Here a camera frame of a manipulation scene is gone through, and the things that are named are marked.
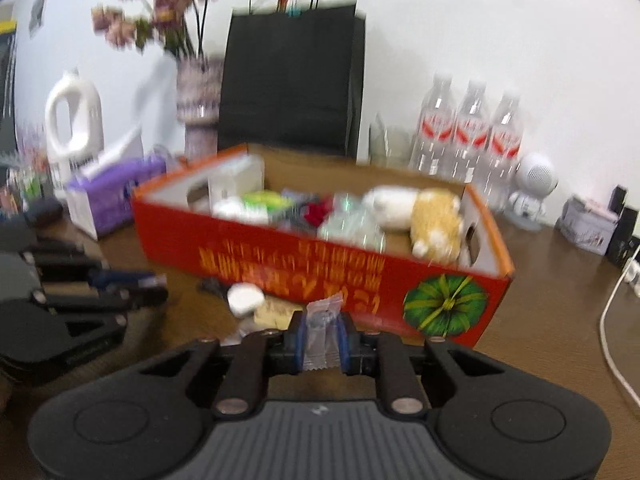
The beige packet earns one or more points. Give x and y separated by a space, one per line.
275 312

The clear plastic packaging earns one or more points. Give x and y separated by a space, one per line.
350 222

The white detergent bottle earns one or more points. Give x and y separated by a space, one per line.
90 110

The white round lid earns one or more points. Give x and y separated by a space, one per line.
245 300

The glass cup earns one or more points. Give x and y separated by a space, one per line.
395 145

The black cosmetic container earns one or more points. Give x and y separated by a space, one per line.
622 240

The patterned vase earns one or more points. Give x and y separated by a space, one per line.
200 95

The purple tissue box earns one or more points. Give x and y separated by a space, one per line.
110 200

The printed tin box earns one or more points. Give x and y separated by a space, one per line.
585 225

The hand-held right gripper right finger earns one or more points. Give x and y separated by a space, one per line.
344 345

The black paper bag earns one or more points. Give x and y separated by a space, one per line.
290 75

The black slim bottle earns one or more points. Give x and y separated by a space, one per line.
620 196

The small black item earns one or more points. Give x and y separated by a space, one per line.
212 285

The white and yellow plush toy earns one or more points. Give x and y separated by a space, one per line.
435 215

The green packet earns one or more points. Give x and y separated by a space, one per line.
267 201

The clear water bottle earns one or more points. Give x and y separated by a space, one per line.
472 135
505 150
435 130

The dried pink flowers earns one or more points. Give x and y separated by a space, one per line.
165 5

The dark panel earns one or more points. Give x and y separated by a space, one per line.
6 75

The dark pouch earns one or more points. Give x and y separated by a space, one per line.
45 209

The red item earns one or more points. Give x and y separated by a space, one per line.
317 212

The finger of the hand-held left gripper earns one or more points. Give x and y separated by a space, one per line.
65 257
125 290

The orange cardboard box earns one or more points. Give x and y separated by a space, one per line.
350 270

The colourful flower bunch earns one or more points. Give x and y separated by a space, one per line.
32 170

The white astronaut figure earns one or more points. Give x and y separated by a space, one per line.
535 175

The clear candy packet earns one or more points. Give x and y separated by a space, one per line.
322 335

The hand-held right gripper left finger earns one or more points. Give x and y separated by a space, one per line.
298 345

